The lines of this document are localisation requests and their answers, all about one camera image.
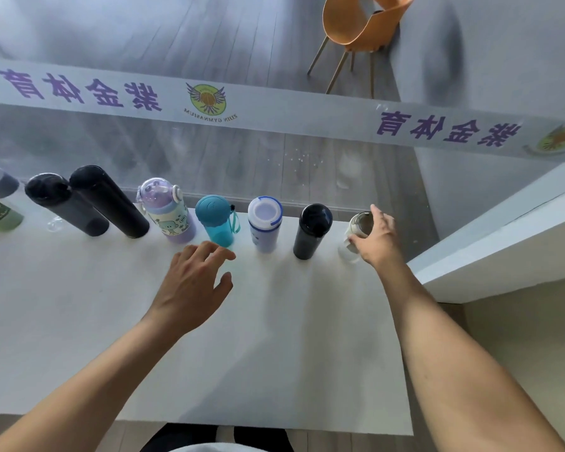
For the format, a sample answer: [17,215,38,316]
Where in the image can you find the short black flask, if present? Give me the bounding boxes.
[293,203,333,261]

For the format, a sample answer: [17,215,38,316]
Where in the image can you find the frosted banner strip purple print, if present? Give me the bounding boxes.
[0,56,565,165]

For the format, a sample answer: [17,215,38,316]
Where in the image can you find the person's right forearm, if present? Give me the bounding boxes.
[374,262,565,452]

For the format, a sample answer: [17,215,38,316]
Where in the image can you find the person's left hand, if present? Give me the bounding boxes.
[143,241,236,335]

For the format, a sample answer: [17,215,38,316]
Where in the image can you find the clear glass bottle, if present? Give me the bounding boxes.
[338,212,375,264]

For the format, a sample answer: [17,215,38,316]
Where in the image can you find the white window ledge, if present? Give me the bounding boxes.
[406,162,565,305]

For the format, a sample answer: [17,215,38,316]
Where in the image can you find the white bottle blue-ringed lid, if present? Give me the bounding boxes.
[248,196,283,254]

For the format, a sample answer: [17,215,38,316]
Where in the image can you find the tall black flask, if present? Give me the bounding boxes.
[69,165,150,239]

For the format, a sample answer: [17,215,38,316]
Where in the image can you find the orange chair with wooden legs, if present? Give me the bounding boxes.
[307,0,416,100]

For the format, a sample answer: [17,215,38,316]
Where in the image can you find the person's black trousers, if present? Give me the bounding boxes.
[140,422,295,452]

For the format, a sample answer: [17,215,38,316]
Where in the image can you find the person's left forearm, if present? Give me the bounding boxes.
[0,319,194,452]

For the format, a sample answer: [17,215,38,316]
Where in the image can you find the person's right hand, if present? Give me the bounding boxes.
[346,204,406,269]

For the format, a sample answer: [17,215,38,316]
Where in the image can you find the purple cartoon kids bottle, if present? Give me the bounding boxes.
[137,178,197,245]

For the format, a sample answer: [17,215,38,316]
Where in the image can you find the teal plastic bottle with strap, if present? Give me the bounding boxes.
[195,195,241,248]

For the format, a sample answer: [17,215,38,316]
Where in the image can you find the dark grey flask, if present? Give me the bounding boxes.
[24,173,110,238]

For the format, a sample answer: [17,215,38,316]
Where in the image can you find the person's white shirt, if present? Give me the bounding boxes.
[169,442,270,452]

